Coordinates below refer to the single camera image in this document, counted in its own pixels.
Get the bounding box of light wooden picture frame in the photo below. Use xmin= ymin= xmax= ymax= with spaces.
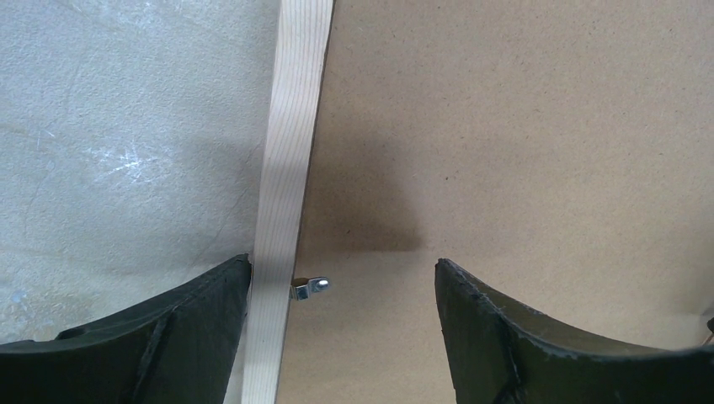
xmin=241 ymin=1 xmax=334 ymax=403

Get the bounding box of brown backing board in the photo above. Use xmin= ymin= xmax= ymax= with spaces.
xmin=277 ymin=1 xmax=713 ymax=403

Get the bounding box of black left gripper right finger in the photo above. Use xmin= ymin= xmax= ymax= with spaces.
xmin=434 ymin=258 xmax=713 ymax=403

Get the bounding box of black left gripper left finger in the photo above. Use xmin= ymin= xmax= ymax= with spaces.
xmin=1 ymin=254 xmax=252 ymax=403

